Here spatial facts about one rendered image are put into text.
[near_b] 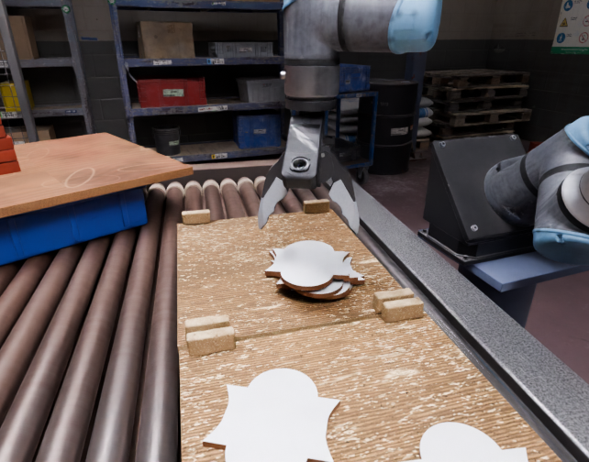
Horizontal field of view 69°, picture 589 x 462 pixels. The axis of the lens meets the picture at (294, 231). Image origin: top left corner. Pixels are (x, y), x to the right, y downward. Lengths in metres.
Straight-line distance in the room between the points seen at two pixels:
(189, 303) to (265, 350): 0.16
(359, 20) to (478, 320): 0.45
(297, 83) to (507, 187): 0.53
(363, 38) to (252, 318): 0.39
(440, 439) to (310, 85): 0.43
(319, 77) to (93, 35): 4.74
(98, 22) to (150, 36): 0.77
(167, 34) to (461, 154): 3.95
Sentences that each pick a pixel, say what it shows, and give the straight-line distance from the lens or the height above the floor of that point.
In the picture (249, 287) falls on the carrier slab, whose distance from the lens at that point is 0.69.
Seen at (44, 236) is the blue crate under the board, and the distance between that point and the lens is 0.93.
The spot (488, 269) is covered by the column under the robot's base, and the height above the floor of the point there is 0.87.
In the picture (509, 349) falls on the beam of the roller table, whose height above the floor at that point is 0.92.
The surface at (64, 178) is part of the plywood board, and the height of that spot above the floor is 1.04.
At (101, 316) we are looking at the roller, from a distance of 0.71.
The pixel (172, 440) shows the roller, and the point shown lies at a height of 0.91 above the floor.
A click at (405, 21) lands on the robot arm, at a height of 1.32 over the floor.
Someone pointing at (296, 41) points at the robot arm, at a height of 1.30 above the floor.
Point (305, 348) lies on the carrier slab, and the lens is 0.57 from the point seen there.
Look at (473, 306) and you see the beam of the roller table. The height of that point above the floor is 0.92.
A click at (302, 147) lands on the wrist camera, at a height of 1.17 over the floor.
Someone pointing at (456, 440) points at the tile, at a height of 0.94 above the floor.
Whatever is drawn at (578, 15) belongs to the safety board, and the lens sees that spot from 6.34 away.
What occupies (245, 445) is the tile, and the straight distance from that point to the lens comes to 0.46.
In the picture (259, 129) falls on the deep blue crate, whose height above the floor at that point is 0.35.
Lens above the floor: 1.30
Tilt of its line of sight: 25 degrees down
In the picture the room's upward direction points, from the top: straight up
